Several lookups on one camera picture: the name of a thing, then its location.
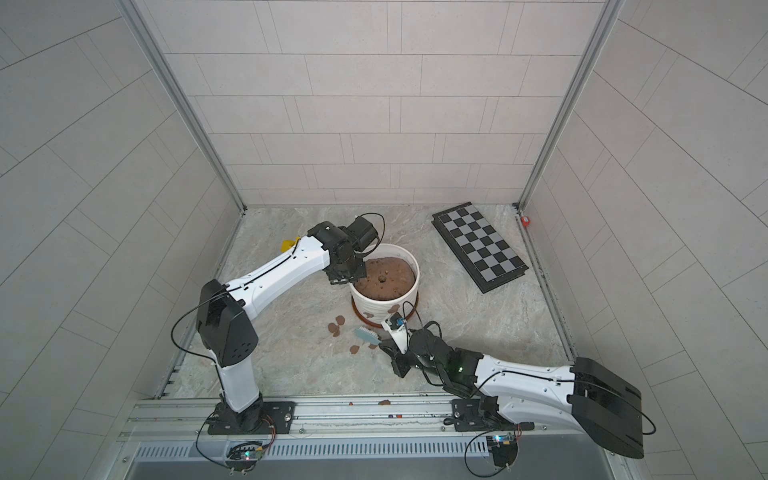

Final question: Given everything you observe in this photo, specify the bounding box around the right controller board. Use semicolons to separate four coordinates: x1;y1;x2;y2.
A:
486;435;519;469

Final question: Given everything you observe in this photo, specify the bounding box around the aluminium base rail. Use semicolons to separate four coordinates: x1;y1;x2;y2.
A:
117;394;609;470

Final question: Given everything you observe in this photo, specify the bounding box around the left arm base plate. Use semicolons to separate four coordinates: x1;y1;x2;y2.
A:
206;400;297;436

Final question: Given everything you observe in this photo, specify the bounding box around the controller board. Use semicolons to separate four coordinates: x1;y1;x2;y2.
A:
486;435;519;469
225;441;267;472

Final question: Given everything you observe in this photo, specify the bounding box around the black white checkerboard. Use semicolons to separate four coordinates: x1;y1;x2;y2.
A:
432;202;529;294

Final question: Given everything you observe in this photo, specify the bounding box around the white ceramic pot with soil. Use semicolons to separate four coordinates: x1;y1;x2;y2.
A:
350;243;421;301

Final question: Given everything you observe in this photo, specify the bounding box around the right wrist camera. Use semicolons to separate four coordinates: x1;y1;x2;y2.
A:
381;312;409;354

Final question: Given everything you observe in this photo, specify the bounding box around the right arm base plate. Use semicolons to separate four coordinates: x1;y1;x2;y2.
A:
443;397;535;432

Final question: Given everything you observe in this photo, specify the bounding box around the yellow plastic block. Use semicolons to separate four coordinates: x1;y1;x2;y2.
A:
280;237;300;253

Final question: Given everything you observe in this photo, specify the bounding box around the left controller board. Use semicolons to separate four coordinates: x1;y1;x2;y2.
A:
225;441;267;472

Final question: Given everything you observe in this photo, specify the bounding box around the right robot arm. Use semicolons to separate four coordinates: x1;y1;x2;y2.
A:
378;328;650;459

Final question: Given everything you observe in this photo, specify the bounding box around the terracotta saucer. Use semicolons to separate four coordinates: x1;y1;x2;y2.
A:
352;291;419;329

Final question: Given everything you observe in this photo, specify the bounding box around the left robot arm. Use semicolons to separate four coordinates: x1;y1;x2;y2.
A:
191;214;385;432

